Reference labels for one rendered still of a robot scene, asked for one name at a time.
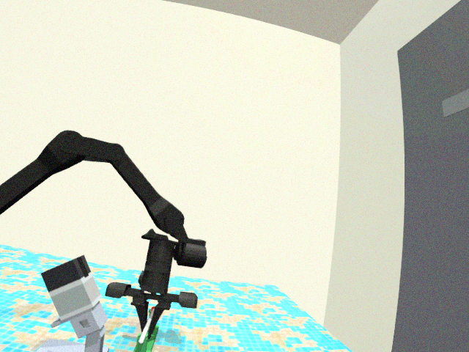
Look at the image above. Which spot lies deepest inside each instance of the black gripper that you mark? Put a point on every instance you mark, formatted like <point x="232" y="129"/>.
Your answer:
<point x="155" y="280"/>

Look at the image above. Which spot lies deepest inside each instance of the grey tapered pin with red head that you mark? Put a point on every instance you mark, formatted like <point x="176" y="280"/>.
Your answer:
<point x="147" y="326"/>

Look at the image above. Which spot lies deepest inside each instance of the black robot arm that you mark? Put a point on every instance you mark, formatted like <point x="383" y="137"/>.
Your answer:
<point x="69" y="148"/>

